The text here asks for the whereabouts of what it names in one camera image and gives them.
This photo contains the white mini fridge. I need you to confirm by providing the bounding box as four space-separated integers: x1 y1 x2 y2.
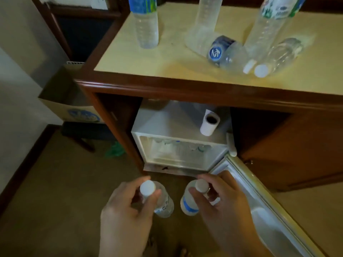
130 100 326 257

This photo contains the white paper towel roll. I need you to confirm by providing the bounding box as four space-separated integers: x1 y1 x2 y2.
199 109 221 137

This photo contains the person's right hand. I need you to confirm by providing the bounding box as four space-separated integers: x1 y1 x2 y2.
188 170 262 256

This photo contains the cluster of assorted water bottles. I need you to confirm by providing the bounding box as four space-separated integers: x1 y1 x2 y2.
128 0 309 79

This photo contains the green plastic bag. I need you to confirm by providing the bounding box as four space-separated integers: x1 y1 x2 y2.
105 141 126 158

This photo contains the blue label water bottle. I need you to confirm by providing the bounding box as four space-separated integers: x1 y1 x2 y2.
180 179 210 217

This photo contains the group of bottles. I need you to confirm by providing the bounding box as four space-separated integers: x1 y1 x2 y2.
151 139 214 153

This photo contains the dark wooden baseboard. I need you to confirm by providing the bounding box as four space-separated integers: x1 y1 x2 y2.
0 124 62 215

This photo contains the person's left hand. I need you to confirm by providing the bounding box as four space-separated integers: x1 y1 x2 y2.
98 176 162 257

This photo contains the white wall outlet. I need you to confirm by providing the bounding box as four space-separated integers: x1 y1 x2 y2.
90 0 109 10

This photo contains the wooden table with yellow top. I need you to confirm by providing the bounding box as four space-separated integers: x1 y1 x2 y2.
74 0 343 193

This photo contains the cardboard box with blue print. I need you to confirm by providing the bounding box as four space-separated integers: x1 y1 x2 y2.
37 64 105 124

